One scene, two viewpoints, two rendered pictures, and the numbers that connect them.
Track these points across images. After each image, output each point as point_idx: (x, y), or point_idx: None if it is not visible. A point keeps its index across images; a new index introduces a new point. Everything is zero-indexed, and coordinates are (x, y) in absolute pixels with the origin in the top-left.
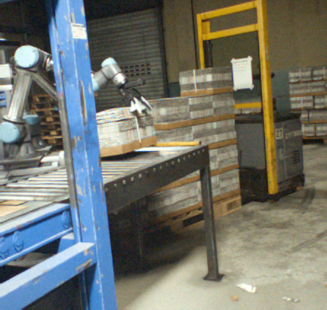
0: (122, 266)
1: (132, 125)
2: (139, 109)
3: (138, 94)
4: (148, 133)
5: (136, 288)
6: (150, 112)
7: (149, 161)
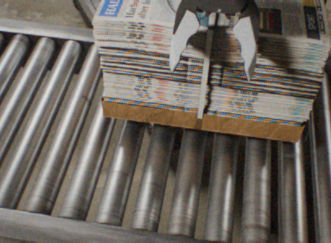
0: (277, 184)
1: (178, 73)
2: (172, 59)
3: (230, 4)
4: (267, 110)
5: (200, 238)
6: (319, 65)
7: (67, 199)
